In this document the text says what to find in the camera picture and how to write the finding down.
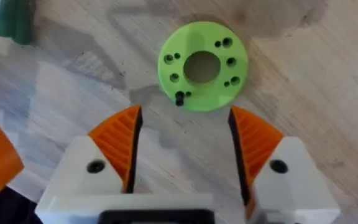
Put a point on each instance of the green disc with holes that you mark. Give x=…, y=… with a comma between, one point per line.
x=166, y=74

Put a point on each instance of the small black screw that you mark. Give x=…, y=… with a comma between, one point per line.
x=179, y=99

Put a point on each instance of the dark green toy vegetable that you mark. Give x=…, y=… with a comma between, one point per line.
x=14, y=18

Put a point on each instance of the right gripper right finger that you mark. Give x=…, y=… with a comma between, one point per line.
x=259, y=146

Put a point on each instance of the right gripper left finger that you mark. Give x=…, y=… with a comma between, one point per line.
x=110, y=146

